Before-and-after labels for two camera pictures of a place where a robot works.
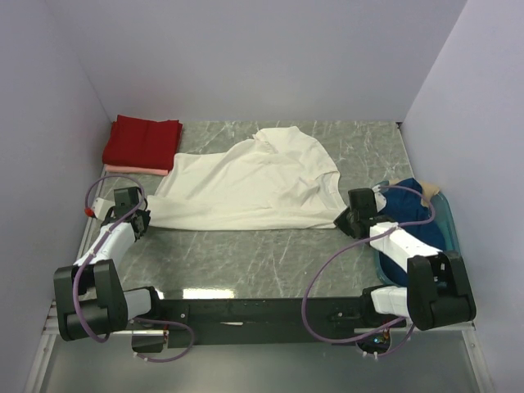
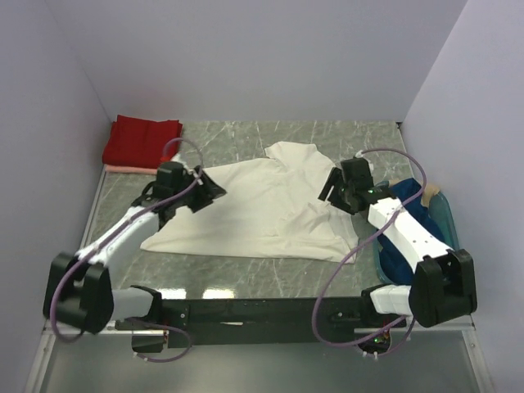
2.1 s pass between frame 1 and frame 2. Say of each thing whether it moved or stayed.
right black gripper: moved
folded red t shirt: stayed
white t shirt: moved
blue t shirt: stayed
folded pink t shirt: stayed
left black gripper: moved
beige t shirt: stayed
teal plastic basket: stayed
